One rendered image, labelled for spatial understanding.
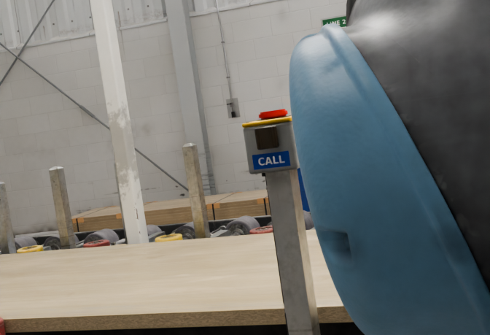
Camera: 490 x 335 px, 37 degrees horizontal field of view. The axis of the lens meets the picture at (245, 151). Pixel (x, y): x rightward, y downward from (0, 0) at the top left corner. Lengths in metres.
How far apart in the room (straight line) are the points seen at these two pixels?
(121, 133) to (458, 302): 2.02
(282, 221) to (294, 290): 0.10
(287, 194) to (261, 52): 7.30
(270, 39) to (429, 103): 8.05
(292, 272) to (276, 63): 7.26
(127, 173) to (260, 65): 6.13
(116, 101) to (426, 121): 2.02
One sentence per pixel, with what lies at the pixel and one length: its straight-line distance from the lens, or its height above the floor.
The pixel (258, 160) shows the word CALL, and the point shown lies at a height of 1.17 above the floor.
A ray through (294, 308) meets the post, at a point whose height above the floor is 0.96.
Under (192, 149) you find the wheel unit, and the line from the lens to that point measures 2.25.
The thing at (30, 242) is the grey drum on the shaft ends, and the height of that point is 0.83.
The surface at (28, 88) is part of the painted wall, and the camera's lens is 9.43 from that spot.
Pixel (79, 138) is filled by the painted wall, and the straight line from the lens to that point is 9.12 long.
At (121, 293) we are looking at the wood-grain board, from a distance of 1.57.
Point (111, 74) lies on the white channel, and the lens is 2.22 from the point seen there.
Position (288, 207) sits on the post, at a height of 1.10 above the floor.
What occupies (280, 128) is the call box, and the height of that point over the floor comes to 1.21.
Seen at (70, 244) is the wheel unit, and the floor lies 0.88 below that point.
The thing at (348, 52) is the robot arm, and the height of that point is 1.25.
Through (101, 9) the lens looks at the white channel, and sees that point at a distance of 2.24.
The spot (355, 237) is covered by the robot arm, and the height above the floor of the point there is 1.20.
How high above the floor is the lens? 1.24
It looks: 3 degrees down
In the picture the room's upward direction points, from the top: 8 degrees counter-clockwise
